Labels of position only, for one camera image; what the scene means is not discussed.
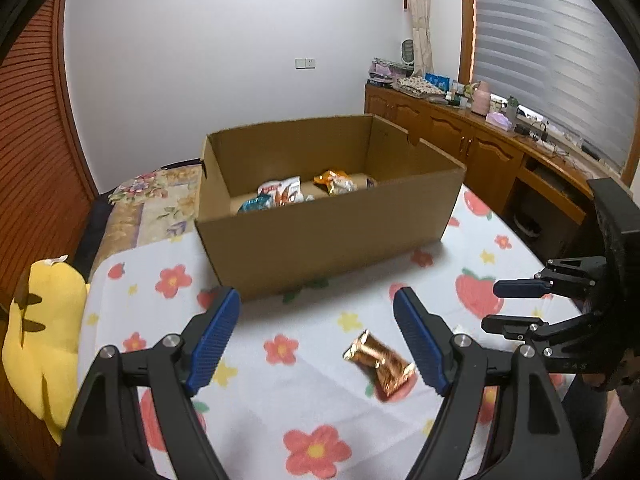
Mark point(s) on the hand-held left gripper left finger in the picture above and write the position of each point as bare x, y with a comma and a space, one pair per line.
215, 340

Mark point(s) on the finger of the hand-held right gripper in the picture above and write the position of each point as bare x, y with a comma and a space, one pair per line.
520, 288
510, 327

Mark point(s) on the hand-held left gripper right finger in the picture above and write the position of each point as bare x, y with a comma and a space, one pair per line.
417, 340

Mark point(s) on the copper foil snack packet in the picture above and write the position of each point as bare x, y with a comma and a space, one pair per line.
380, 360

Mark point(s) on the brown cardboard box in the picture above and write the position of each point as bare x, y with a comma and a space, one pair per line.
325, 240

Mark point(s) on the blue snack packet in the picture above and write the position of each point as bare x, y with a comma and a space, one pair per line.
255, 205

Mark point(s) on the white red orange snack packet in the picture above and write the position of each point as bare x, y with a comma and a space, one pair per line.
280, 192

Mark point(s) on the orange and white snack packet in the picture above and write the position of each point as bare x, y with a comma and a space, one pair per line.
335, 180

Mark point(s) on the person's right forearm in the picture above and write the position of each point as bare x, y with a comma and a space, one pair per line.
590, 430

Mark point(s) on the floral strawberry tablecloth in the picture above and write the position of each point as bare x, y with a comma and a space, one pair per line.
310, 320

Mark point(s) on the white power strip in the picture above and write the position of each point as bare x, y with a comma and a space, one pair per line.
552, 146

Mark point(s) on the floral bedspread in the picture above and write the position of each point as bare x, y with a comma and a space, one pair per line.
150, 195

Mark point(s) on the purple tissue box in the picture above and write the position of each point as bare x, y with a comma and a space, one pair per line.
499, 120

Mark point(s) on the yellow plush toy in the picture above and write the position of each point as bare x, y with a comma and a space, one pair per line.
45, 335

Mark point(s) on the wooden cabinet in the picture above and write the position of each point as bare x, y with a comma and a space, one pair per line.
450, 125

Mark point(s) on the white jar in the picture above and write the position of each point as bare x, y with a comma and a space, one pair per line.
497, 104

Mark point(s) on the pink bottle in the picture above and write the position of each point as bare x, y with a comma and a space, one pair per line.
481, 99

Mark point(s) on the blue box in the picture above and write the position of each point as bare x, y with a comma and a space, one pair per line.
437, 81

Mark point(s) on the patterned cloth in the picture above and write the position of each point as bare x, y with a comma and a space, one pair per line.
417, 86

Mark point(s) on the stack of folded cloths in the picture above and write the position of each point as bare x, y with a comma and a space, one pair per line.
385, 71

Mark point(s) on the small white fan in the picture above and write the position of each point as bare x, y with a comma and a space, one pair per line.
408, 51

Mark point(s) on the slatted wooden door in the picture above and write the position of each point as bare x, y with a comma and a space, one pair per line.
35, 135

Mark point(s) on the beige curtain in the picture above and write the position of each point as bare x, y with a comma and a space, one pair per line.
417, 10

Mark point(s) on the wooden window frame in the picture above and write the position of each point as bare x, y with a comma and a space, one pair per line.
466, 20

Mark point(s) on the white wall socket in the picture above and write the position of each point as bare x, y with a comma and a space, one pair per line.
304, 63

